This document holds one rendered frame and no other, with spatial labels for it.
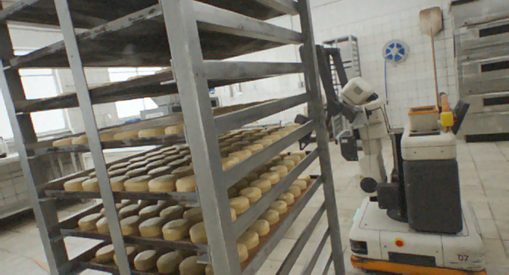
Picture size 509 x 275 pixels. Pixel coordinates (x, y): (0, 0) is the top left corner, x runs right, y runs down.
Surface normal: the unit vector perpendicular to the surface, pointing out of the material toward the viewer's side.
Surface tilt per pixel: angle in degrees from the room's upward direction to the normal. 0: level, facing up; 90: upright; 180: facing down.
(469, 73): 90
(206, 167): 90
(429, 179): 90
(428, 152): 90
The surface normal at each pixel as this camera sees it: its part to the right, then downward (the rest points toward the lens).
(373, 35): -0.50, 0.20
